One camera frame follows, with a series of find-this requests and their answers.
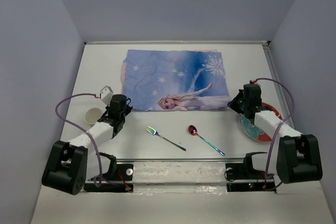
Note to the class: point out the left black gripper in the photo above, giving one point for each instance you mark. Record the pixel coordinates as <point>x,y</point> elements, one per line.
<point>127,109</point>

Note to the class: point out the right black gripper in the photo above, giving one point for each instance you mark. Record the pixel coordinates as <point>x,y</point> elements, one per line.
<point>232,104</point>

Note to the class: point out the pale yellow mug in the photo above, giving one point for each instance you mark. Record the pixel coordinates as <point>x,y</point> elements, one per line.
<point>92,116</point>

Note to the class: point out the teal and red plate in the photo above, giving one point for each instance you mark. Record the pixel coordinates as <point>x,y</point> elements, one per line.
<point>253,132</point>

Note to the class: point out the blue princess print placemat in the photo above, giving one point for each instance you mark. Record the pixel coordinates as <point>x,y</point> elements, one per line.
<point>174,80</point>

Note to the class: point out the iridescent spoon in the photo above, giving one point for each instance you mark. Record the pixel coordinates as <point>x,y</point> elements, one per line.
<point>193,131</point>

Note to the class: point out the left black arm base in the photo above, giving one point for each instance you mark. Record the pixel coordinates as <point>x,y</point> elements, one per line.
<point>118,182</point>

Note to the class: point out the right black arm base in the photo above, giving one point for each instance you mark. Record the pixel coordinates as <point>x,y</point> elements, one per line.
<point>241,179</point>

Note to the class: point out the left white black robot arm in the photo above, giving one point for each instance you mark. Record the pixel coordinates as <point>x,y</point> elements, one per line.
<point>70,164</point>

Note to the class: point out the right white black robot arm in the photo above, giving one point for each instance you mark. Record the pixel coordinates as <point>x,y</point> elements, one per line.
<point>293,156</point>

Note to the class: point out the iridescent fork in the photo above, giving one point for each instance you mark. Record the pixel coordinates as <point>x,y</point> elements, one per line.
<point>154,132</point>

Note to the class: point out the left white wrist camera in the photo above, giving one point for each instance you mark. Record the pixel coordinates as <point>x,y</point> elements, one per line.
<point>106,94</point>

